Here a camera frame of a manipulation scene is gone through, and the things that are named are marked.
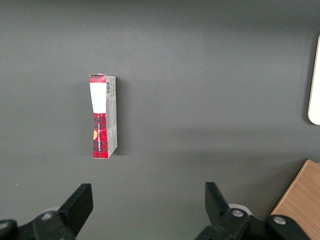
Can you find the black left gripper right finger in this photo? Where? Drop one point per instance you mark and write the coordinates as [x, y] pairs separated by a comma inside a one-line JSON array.
[[220, 207]]

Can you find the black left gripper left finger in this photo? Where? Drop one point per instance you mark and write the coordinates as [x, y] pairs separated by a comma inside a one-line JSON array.
[[75, 210]]

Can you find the light wooden board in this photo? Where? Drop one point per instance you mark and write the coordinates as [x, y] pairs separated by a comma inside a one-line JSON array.
[[300, 200]]

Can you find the red plaid cardboard box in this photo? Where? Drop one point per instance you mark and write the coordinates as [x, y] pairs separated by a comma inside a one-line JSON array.
[[103, 117]]

